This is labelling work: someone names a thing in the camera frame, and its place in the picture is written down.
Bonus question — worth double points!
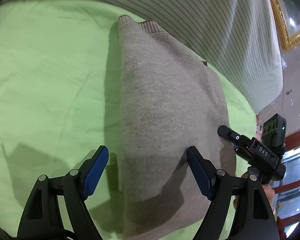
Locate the gold framed floral painting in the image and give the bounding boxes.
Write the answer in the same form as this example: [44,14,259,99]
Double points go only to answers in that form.
[270,0,300,50]

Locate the person's right hand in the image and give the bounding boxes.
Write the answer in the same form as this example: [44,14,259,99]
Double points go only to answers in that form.
[233,172,275,214]

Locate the beige knit sweater brown cuffs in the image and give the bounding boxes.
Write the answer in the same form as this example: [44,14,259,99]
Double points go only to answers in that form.
[119,15,236,239]

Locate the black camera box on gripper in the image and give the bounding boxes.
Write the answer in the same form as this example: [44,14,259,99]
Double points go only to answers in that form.
[262,114,286,154]

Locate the large striped white pillow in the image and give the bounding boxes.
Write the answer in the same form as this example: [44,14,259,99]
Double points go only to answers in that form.
[7,0,283,113]

